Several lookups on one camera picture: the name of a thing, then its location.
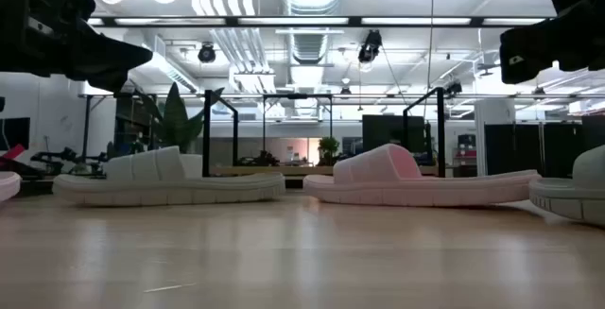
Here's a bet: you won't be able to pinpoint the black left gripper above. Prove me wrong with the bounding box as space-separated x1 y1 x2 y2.
0 0 154 94

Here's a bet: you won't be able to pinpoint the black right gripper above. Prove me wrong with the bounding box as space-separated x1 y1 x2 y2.
499 0 605 85

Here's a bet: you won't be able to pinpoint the grey foam slide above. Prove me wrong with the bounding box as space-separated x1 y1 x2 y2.
528 144 605 229
51 146 286 208

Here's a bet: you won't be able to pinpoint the black storage rack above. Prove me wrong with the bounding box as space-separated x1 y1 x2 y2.
113 93 158 155

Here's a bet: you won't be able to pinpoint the green cloth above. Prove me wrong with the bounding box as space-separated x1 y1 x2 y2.
158 81 226 179

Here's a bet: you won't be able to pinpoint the white building column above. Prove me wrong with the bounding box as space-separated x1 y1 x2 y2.
474 98 517 178

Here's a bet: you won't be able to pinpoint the round black ceiling fixture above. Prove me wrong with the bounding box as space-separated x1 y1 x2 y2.
197 42 217 64

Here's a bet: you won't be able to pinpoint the black partition panels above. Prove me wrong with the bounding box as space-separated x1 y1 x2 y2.
483 115 605 179

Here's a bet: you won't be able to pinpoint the red background object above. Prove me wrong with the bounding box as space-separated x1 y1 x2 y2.
0 144 27 162

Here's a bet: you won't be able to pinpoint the black background monitor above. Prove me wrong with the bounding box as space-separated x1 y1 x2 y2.
362 114 426 154

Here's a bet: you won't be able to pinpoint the overhead light bar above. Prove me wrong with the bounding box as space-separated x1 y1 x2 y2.
87 14 552 28

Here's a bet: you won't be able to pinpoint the small green background plant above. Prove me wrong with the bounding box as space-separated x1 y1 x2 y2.
318 136 341 166

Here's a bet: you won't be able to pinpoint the black metal shelf frame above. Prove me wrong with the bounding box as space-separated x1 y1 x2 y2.
201 86 446 179

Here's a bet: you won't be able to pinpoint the black wall screen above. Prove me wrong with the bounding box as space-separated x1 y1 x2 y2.
0 116 31 152

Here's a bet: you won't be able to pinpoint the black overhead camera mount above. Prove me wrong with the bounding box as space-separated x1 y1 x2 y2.
356 28 384 64

